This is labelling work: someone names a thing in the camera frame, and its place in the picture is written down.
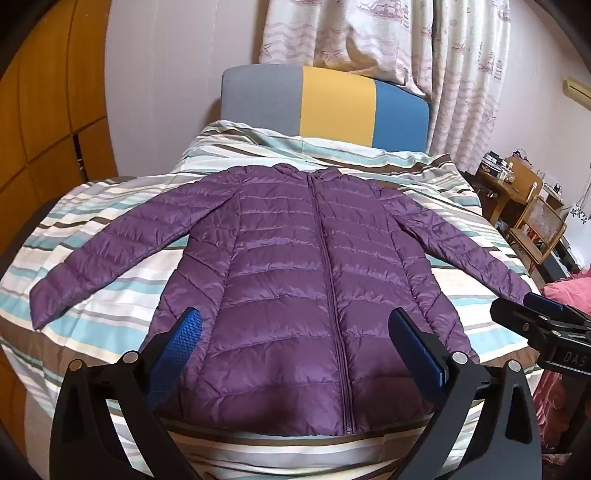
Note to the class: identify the striped bed blanket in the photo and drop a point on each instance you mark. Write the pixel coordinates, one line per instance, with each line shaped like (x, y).
(115, 304)

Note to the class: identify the purple puffer jacket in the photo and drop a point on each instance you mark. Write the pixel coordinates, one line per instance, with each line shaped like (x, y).
(286, 277)

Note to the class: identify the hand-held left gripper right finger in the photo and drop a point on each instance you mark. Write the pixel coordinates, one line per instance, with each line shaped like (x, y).
(427, 360)

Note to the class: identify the beige air conditioner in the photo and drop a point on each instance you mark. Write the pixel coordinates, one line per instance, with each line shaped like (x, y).
(577, 90)

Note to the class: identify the wooden side table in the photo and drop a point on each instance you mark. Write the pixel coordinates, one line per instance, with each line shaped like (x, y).
(521, 177)

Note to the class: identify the pink cloth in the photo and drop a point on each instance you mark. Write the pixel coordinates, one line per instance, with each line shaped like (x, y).
(565, 288)

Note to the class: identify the wooden chair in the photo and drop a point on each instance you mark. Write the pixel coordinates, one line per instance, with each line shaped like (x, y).
(545, 221)

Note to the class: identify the grey yellow blue headboard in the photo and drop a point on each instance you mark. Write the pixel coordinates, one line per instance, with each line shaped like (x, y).
(332, 101)

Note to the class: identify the dark bed frame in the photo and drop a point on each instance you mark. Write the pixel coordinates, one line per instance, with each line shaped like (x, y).
(21, 240)

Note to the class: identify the wooden wardrobe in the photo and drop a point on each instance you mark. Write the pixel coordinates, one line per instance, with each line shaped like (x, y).
(46, 92)

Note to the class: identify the ship print curtain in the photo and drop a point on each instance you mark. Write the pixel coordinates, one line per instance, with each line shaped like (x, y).
(461, 92)

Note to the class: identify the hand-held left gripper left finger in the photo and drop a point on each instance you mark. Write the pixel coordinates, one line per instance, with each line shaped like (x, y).
(178, 355)

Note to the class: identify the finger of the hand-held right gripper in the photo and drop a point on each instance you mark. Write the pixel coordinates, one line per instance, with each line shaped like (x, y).
(517, 316)
(542, 304)

